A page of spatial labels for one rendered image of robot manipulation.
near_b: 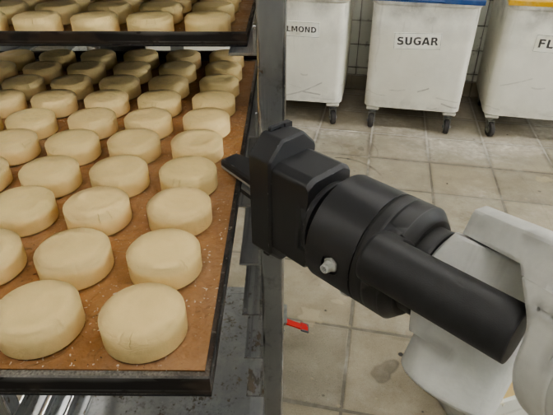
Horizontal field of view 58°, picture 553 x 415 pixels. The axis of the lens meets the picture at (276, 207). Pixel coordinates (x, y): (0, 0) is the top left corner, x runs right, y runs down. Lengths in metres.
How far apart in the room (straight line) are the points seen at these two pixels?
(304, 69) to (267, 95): 2.32
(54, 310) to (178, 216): 0.11
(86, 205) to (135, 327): 0.14
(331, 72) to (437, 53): 0.56
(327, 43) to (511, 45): 0.91
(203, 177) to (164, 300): 0.15
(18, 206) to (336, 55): 2.48
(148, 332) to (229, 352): 1.08
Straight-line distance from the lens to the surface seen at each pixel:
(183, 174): 0.43
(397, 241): 0.31
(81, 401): 1.25
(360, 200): 0.35
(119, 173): 0.45
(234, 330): 1.42
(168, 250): 0.34
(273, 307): 0.70
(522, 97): 2.95
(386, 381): 1.52
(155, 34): 0.55
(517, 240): 0.30
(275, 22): 0.51
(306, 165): 0.39
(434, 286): 0.29
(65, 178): 0.46
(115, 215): 0.40
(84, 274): 0.35
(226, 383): 1.31
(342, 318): 1.67
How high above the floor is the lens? 1.18
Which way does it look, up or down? 33 degrees down
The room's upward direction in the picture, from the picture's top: straight up
